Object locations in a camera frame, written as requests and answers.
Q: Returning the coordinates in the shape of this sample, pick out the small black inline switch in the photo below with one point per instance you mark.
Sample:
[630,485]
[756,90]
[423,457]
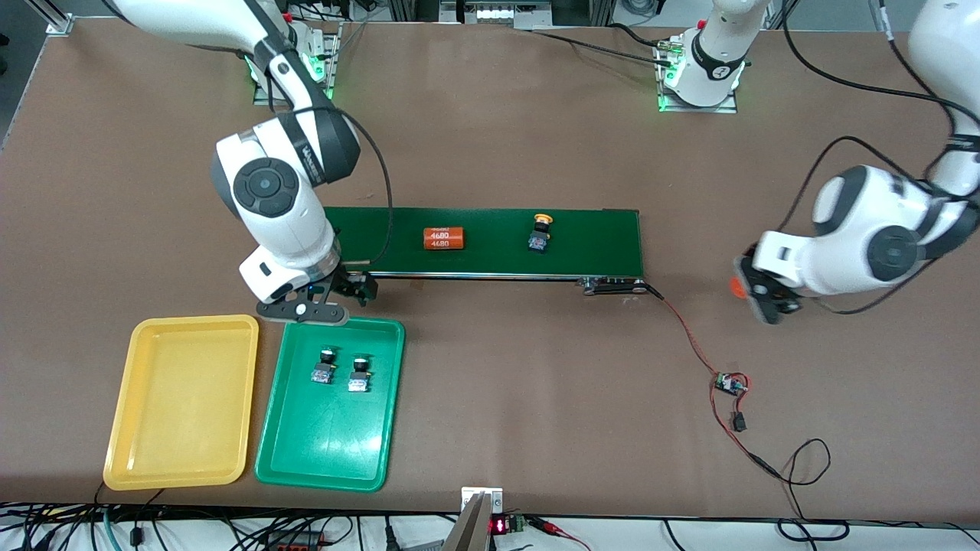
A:
[739,422]

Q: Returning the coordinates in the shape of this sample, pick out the yellow push button switch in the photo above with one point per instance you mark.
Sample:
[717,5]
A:
[538,243]

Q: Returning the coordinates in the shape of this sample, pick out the red clip lead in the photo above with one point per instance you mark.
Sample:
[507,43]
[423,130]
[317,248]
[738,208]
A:
[551,526]

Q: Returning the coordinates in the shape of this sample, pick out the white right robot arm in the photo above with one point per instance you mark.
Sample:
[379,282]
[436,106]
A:
[291,222]

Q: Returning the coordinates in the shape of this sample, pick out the small green circuit board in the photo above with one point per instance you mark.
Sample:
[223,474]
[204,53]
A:
[729,383]

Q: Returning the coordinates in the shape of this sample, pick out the small aluminium bracket plate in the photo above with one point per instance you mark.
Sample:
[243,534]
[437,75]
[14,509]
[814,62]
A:
[490,493]

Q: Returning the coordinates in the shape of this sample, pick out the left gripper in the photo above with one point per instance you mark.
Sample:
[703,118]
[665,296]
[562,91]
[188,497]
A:
[779,297]

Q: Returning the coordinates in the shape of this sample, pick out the red LED display module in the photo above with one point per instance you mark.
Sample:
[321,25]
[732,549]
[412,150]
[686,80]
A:
[499,525]

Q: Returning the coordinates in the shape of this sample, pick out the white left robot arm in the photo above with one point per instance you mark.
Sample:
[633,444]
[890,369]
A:
[857,229]

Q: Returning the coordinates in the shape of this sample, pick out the aluminium frame profile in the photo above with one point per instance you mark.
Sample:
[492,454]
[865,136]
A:
[53,19]

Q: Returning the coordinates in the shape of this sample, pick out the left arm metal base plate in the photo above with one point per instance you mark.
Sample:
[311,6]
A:
[731,107]

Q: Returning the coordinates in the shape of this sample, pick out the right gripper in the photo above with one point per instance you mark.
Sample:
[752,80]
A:
[354,285]

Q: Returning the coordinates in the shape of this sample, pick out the grey metal mount post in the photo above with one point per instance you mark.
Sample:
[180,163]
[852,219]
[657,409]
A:
[471,528]

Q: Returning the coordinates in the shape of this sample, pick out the orange cylinder marked 4680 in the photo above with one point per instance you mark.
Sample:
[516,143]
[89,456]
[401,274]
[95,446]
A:
[735,288]
[444,239]

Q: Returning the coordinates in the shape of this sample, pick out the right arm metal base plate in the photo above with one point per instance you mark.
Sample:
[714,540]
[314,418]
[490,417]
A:
[334,53]

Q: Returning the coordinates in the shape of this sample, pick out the green conveyor belt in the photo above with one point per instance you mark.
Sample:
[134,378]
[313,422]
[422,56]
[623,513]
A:
[597,241]

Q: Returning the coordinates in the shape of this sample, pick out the green push button switch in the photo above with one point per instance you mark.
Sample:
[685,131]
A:
[323,373]
[357,381]

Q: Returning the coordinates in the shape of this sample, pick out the silver control box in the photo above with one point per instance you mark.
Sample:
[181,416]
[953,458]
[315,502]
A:
[498,14]

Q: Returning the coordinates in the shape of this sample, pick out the orange black terminal block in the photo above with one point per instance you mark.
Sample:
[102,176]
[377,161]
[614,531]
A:
[295,545]

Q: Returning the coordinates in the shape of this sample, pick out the yellow plastic tray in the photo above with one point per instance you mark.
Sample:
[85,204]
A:
[184,398]

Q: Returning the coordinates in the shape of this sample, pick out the green plastic tray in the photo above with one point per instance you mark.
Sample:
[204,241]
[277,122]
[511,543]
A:
[329,444]

